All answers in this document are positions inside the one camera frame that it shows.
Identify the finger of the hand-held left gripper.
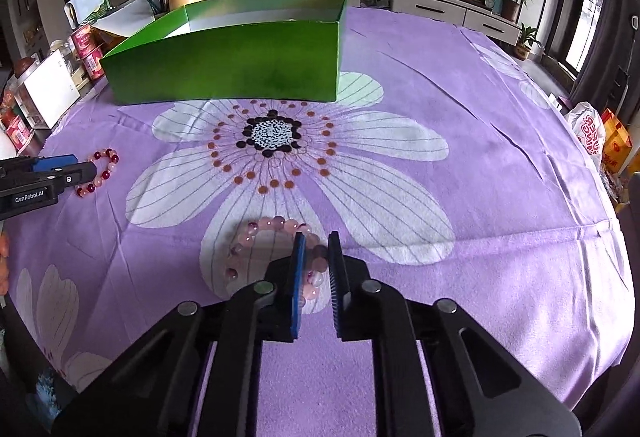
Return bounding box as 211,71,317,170
0,154,79,176
0,161,99,221

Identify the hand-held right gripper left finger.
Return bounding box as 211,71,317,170
50,232,308,437

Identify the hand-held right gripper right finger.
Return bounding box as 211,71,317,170
327,231,583,437

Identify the red pink bead bracelet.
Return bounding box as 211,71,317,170
75,147,121,199

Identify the pale pink bead bracelet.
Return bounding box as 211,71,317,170
224,216,331,303

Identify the green cardboard box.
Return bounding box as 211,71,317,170
99,0,348,106

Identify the person's left hand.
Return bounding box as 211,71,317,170
0,233,11,299

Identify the pink yogurt cup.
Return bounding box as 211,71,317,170
80,44,106,80
5,114,33,155
70,24,98,60

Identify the white drawer organizer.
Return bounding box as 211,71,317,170
15,51,82,130

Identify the purple floral cloth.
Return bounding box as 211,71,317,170
7,6,635,437

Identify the white paper sheet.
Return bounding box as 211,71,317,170
92,0,161,38

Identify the green white carton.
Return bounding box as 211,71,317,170
65,0,113,29

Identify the white tv cabinet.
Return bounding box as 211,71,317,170
277,0,521,48

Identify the white plastic bag red print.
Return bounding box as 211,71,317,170
565,101,607,165

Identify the small potted plant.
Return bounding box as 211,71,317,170
514,23,543,62

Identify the orange paper bag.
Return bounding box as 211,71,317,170
600,108,633,175

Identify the tall potted plant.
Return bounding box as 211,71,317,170
497,0,533,23

